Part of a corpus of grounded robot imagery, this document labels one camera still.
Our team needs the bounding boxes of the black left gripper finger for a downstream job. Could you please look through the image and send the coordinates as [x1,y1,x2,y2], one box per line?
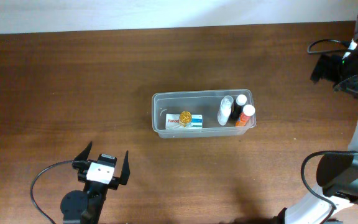
[119,151,131,185]
[74,141,93,161]

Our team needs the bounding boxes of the white Panadol box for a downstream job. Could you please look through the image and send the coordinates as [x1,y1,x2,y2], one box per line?
[165,114,203,129]

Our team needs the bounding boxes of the gold lid balm jar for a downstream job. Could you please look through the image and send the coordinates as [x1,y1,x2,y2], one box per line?
[179,111,192,127]

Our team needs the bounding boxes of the orange Redoxon tube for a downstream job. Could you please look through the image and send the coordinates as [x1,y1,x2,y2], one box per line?
[235,105,255,127]

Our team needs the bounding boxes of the dark bottle white cap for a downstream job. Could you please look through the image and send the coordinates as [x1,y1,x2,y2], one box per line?
[231,95,247,120]

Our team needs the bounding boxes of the white calamine lotion bottle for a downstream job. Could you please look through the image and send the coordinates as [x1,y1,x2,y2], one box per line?
[217,95,234,126]

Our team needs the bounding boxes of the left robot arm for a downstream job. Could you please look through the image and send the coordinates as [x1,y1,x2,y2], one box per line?
[60,142,131,224]

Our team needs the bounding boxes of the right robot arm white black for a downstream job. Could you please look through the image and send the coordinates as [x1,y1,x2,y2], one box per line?
[271,15,358,223]

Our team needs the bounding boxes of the clear plastic container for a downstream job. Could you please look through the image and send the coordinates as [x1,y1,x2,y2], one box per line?
[152,89,256,139]

